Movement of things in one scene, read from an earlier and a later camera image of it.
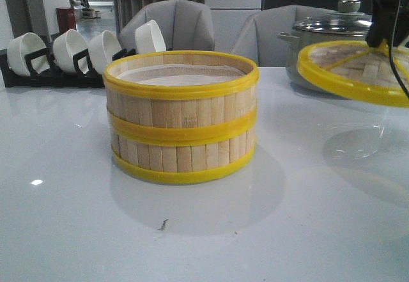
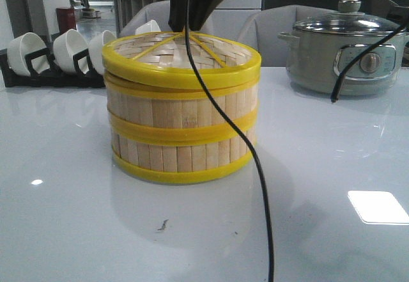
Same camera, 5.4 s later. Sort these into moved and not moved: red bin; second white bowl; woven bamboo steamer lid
Moved: woven bamboo steamer lid
Not moved: red bin; second white bowl
